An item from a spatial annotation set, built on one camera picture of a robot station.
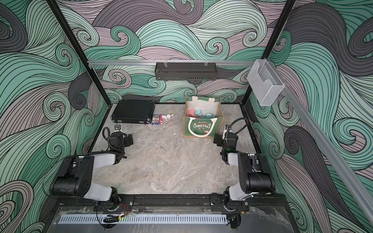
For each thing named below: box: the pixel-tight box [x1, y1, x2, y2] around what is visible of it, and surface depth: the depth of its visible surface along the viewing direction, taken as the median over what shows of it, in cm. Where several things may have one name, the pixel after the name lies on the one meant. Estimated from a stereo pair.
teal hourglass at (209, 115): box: [204, 112, 213, 119], surface depth 100 cm
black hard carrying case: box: [110, 99, 156, 125], surface depth 114 cm
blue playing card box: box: [151, 113, 160, 125], surface depth 109 cm
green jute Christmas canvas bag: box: [182, 96, 225, 139], surface depth 94 cm
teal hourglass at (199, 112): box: [194, 108, 203, 117], surface depth 103 cm
